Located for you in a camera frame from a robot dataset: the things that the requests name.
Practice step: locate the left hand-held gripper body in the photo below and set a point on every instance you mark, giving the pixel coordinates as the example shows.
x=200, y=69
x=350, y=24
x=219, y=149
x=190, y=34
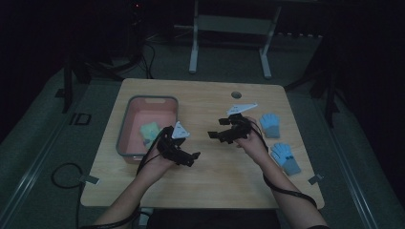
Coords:
x=170, y=146

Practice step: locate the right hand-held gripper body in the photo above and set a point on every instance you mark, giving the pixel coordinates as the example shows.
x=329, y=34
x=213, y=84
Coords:
x=240, y=127

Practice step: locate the pink bin with grey rim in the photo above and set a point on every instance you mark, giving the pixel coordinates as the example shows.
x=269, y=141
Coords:
x=149, y=111

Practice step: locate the person's right hand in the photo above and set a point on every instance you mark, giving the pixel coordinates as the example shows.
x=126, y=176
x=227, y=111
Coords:
x=256, y=146

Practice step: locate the person's left hand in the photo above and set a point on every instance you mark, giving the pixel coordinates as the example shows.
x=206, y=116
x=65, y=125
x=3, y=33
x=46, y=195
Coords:
x=156, y=167

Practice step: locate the round grey table grommet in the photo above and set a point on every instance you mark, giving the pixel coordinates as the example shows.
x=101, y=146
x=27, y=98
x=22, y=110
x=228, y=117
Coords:
x=236, y=94

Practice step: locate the blue and grey knit glove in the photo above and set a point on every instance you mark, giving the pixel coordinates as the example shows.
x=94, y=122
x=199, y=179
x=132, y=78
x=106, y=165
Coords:
x=285, y=157
x=270, y=124

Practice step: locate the person's dark clothing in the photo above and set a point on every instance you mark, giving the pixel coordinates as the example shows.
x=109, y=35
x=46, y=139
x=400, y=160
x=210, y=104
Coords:
x=213, y=219

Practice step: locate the grey table edge clip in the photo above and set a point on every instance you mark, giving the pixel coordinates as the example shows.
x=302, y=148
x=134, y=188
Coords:
x=315, y=179
x=90, y=179

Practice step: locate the black tripod stand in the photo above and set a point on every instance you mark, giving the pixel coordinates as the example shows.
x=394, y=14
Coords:
x=328, y=89
x=68, y=82

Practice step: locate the white metal stand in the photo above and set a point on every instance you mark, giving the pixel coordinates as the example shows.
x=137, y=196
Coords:
x=232, y=25

